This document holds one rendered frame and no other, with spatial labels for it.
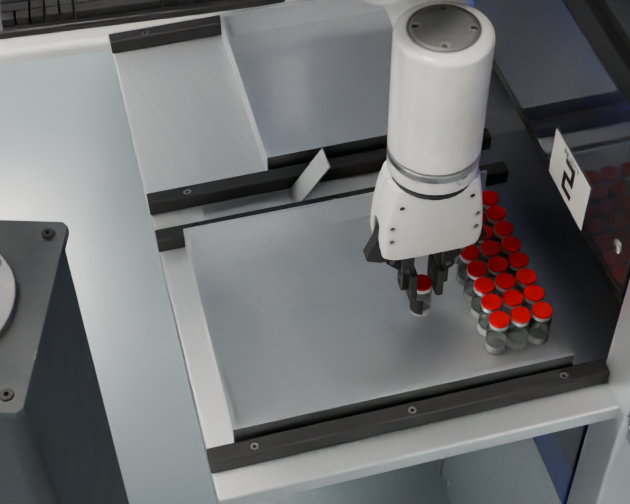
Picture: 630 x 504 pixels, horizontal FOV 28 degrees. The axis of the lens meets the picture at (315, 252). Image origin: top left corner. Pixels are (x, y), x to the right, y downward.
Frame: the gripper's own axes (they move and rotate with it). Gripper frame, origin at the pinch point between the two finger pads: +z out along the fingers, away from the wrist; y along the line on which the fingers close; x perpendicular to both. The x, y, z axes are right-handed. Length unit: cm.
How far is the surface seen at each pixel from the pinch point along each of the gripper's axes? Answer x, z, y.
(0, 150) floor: -129, 94, 50
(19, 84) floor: -149, 94, 44
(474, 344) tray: 5.7, 5.7, -4.1
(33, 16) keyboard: -65, 11, 34
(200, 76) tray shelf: -41.8, 6.1, 15.3
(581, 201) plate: 1.6, -8.4, -15.0
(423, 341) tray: 4.0, 5.7, 0.8
